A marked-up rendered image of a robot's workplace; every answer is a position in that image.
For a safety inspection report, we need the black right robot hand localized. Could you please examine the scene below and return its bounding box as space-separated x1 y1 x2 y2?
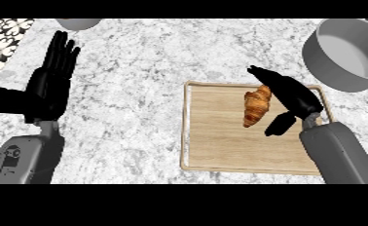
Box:
245 64 324 137

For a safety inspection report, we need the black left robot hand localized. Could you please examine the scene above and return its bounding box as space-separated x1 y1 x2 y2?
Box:
0 30 81 125

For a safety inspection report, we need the golden brown croissant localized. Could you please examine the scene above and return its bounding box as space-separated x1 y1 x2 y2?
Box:
240 85 273 129

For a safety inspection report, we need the grey metal pot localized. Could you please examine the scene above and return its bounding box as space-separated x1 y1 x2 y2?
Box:
299 19 368 94

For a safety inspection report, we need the pale wooden tray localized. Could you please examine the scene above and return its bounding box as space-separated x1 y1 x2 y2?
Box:
180 80 336 176

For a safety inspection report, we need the black and white patterned mat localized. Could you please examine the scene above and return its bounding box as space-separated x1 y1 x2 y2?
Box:
0 19 35 71

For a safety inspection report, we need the grey round bowl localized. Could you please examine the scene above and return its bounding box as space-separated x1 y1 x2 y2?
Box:
54 19 103 31

